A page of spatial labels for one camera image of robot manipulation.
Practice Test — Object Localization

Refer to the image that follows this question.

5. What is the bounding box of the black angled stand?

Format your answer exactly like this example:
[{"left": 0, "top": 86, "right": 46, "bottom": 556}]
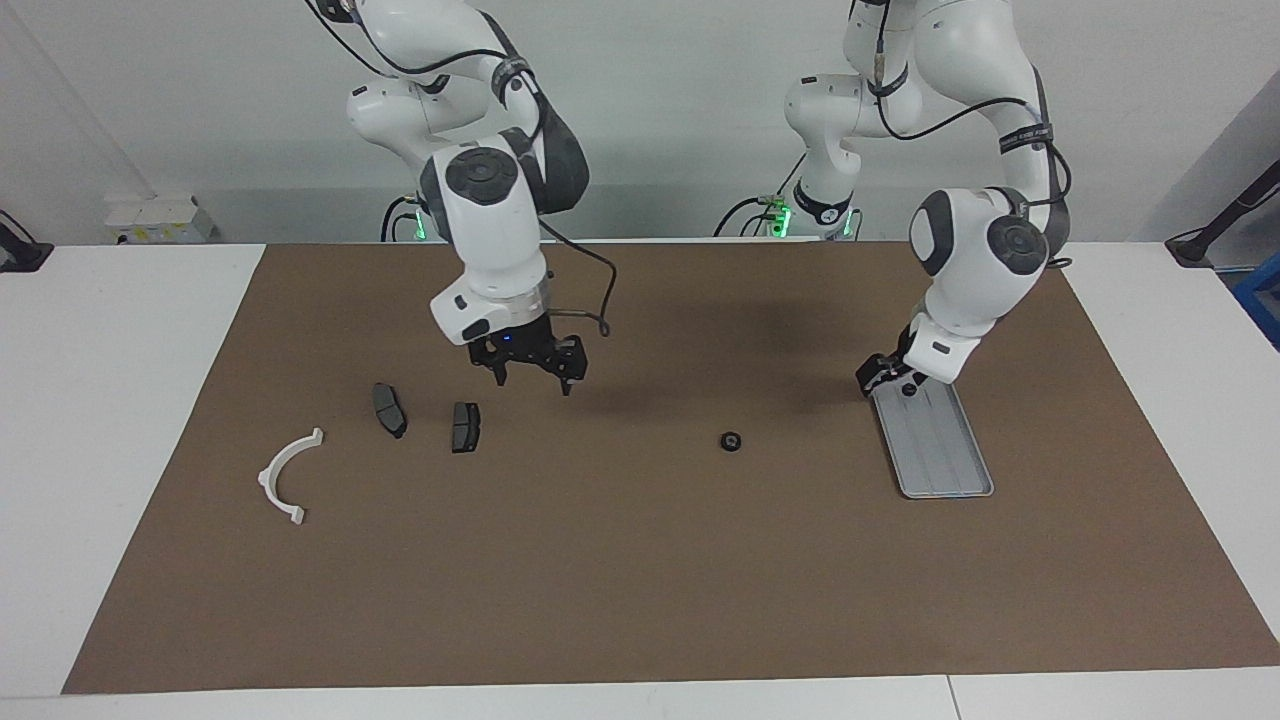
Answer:
[{"left": 1164, "top": 158, "right": 1280, "bottom": 269}]

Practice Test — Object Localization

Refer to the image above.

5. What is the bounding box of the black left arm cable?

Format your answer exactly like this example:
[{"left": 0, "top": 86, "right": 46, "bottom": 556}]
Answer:
[{"left": 872, "top": 0, "right": 1074, "bottom": 271}]

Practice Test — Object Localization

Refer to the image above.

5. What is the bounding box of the white power strip box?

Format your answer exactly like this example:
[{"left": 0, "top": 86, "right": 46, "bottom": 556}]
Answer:
[{"left": 104, "top": 194, "right": 217, "bottom": 245}]

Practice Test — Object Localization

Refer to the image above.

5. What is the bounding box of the tapered dark brake pad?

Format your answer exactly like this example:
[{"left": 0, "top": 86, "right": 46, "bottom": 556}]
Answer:
[{"left": 372, "top": 382, "right": 409, "bottom": 440}]

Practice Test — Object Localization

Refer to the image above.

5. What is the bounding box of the blue plastic bin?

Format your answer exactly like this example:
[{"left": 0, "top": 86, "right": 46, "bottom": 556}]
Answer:
[{"left": 1232, "top": 254, "right": 1280, "bottom": 352}]

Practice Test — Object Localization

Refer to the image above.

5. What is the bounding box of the black desk clamp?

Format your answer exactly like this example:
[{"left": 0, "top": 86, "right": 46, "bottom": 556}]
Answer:
[{"left": 0, "top": 209, "right": 54, "bottom": 274}]

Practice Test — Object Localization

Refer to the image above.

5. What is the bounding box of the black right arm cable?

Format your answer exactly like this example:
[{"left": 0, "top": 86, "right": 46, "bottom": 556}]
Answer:
[{"left": 308, "top": 0, "right": 617, "bottom": 338}]

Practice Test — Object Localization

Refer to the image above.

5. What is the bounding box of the brown table mat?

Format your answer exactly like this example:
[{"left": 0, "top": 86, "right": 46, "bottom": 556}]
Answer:
[{"left": 62, "top": 240, "right": 1280, "bottom": 695}]

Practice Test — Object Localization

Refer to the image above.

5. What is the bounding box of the white curved plastic bracket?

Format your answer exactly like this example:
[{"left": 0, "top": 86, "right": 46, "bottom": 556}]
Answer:
[{"left": 257, "top": 427, "right": 326, "bottom": 527}]

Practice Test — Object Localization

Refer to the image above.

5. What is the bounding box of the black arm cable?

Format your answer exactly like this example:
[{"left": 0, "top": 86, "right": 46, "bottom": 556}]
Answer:
[
  {"left": 872, "top": 0, "right": 1074, "bottom": 271},
  {"left": 308, "top": 0, "right": 617, "bottom": 338}
]

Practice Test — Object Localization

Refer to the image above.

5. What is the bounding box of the black base cable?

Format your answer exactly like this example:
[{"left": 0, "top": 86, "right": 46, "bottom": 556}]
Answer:
[
  {"left": 379, "top": 193, "right": 421, "bottom": 244},
  {"left": 712, "top": 150, "right": 809, "bottom": 239}
]

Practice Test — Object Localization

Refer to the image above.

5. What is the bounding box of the silver metal tray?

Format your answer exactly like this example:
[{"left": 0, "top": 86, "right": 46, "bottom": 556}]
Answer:
[{"left": 868, "top": 380, "right": 996, "bottom": 500}]

